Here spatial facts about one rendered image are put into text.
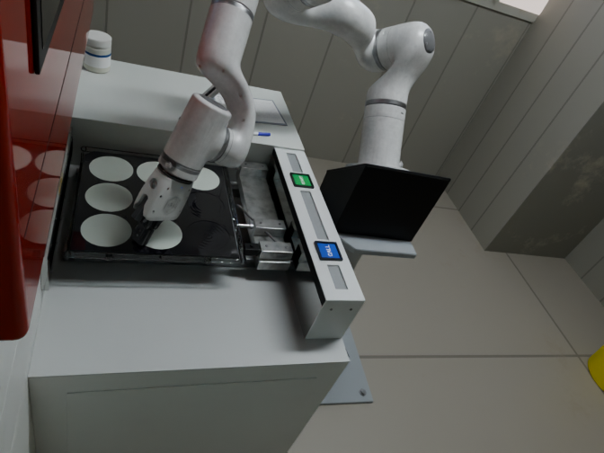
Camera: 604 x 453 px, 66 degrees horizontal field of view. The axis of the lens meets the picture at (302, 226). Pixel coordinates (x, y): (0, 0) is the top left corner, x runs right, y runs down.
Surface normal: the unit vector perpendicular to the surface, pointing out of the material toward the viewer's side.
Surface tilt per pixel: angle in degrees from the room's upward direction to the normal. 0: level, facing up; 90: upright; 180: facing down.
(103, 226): 0
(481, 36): 90
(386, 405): 0
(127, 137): 90
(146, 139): 90
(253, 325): 0
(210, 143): 80
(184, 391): 90
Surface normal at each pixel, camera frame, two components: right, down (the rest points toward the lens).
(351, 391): 0.31, -0.72
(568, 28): -0.93, -0.10
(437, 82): 0.20, 0.69
